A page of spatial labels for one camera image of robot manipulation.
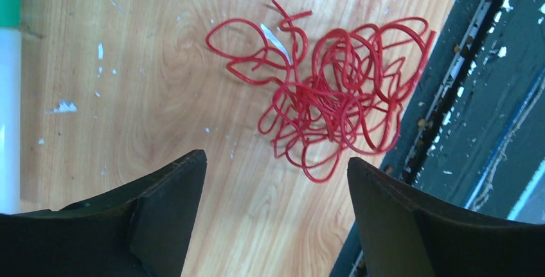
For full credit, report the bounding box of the white plastic bin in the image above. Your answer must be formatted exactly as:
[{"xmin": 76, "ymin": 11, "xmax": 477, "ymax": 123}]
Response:
[{"xmin": 1, "ymin": 28, "xmax": 22, "ymax": 214}]

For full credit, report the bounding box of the red thin cable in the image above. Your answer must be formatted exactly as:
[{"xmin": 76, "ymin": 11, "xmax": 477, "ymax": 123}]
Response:
[{"xmin": 205, "ymin": 0, "xmax": 437, "ymax": 184}]

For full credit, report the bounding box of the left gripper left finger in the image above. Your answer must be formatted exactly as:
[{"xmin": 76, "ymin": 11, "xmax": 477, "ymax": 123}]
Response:
[{"xmin": 1, "ymin": 150, "xmax": 207, "ymax": 276}]

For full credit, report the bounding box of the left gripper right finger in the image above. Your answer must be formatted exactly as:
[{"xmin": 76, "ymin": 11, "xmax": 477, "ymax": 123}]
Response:
[{"xmin": 347, "ymin": 157, "xmax": 544, "ymax": 276}]

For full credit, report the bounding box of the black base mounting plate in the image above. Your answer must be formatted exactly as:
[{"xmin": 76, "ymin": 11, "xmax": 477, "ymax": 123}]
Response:
[{"xmin": 332, "ymin": 0, "xmax": 544, "ymax": 276}]

